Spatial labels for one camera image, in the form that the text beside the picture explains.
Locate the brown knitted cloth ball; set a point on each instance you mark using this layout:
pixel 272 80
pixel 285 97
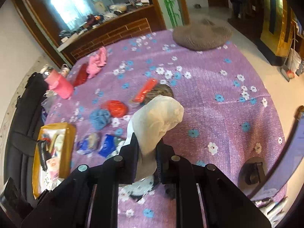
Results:
pixel 159 89

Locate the white plastic bucket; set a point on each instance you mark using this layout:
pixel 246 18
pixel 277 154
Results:
pixel 293 61

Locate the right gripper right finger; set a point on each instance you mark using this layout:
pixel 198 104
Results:
pixel 204 196

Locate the purple floral tablecloth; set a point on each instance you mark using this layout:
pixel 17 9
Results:
pixel 229 116

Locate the white sock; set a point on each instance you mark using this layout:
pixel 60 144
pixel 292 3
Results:
pixel 146 164

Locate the red tissue packet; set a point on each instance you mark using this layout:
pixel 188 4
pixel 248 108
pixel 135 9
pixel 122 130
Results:
pixel 82 75

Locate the blue knitted cloth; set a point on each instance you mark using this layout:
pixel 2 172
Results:
pixel 99 118

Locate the pink tissue pack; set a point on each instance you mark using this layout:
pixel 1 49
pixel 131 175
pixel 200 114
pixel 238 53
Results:
pixel 53 167

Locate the pink bottle with knit sleeve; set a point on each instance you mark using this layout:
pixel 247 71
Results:
pixel 56 82

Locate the blue floral tissue pack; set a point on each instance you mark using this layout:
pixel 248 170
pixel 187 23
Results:
pixel 111 146

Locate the red plastic bag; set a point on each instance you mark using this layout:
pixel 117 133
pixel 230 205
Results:
pixel 116 108

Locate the yellow cardboard box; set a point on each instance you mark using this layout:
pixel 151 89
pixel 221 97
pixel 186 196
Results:
pixel 63 149

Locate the wooden counter cabinet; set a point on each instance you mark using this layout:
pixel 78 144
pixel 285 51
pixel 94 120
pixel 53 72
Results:
pixel 130 25

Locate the grey brown knitted hat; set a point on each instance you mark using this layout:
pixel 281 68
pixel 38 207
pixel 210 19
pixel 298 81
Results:
pixel 201 36

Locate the black gold wet wipe pack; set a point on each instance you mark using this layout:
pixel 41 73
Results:
pixel 44 154

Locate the black sofa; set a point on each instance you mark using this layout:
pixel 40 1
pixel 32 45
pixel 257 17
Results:
pixel 23 134

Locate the large yellow black red sponge pack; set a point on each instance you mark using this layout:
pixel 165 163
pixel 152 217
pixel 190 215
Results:
pixel 51 146

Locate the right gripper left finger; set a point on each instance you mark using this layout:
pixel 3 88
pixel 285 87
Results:
pixel 88 197

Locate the pink fluffy cloth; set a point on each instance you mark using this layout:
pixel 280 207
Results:
pixel 96 62

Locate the small rainbow sponge pack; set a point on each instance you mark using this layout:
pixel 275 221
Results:
pixel 148 86

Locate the blue white bagged cloth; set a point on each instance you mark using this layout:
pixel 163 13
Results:
pixel 88 144

